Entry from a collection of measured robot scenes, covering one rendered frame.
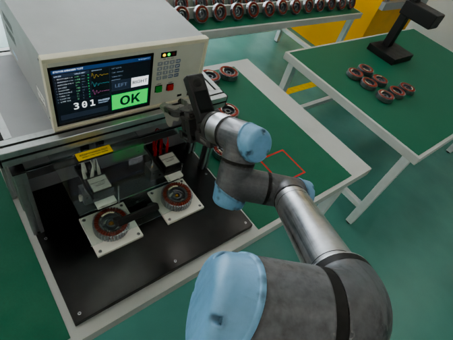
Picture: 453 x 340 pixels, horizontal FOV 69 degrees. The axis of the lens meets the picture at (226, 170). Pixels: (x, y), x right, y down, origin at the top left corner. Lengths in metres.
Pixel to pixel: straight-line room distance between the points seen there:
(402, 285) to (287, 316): 2.19
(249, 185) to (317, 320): 0.40
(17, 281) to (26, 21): 0.69
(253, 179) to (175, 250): 0.49
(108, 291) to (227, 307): 0.75
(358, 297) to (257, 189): 0.38
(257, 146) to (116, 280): 0.62
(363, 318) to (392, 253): 2.24
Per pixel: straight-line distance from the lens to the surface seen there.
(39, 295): 1.11
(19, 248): 1.19
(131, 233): 1.13
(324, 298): 0.37
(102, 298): 1.06
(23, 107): 1.03
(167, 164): 1.13
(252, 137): 0.66
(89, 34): 0.93
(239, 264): 0.36
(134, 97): 0.97
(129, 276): 1.08
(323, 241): 0.52
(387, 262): 2.55
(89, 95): 0.91
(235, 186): 0.70
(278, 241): 2.20
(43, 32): 0.93
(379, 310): 0.41
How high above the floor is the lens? 1.76
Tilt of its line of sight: 46 degrees down
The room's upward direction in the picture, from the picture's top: 20 degrees clockwise
